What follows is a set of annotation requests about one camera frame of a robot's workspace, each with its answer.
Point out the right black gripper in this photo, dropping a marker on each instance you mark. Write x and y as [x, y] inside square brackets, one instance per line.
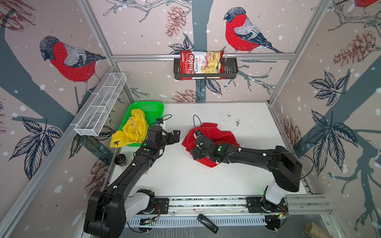
[196, 151]

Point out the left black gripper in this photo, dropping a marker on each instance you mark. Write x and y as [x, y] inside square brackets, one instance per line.
[176, 137]

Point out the red shorts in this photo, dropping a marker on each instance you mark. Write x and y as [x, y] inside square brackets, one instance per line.
[212, 132]

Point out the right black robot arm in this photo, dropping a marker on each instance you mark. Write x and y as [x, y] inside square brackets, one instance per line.
[284, 166]

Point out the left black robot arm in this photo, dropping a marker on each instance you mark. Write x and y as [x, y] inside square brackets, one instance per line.
[109, 210]

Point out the yellow shorts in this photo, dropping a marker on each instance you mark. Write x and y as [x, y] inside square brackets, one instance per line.
[134, 131]

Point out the green plastic tray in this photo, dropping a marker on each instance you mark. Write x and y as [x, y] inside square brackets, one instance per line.
[152, 110]

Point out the black round lens cap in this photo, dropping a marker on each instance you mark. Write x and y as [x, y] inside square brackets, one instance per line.
[120, 160]

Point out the black remote-like device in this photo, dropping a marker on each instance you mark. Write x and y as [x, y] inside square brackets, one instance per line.
[207, 223]

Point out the red cassava chips bag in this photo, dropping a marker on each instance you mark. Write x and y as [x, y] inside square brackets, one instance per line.
[198, 62]

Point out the wooden block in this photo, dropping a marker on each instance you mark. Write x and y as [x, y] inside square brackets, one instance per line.
[314, 231]

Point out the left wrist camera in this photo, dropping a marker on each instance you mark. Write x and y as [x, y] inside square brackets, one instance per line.
[160, 122]

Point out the white wire mesh basket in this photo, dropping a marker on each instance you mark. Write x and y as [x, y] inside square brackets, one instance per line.
[97, 113]

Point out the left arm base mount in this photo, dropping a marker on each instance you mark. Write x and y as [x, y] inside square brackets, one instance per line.
[155, 205]

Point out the aluminium rail base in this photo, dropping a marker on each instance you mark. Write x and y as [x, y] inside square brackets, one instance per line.
[232, 210]

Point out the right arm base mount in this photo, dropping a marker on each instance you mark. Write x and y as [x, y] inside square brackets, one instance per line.
[259, 204]

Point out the black wall basket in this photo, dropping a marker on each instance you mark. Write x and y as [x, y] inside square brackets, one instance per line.
[229, 66]

